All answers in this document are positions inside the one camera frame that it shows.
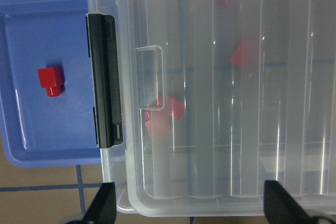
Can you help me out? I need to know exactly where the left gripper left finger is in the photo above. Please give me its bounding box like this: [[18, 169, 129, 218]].
[[79, 183, 116, 224]]

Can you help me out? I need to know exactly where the black box latch handle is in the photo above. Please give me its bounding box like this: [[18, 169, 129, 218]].
[[86, 14, 123, 148]]

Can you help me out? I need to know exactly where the clear plastic box lid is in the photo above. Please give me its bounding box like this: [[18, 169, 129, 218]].
[[114, 0, 336, 218]]

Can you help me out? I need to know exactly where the blue plastic tray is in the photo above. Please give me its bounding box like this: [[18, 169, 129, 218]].
[[0, 0, 119, 168]]

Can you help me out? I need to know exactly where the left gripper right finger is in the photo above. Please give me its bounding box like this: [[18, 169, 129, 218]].
[[264, 180, 317, 224]]

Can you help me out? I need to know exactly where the clear plastic storage box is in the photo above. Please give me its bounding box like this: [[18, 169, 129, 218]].
[[86, 0, 336, 218]]

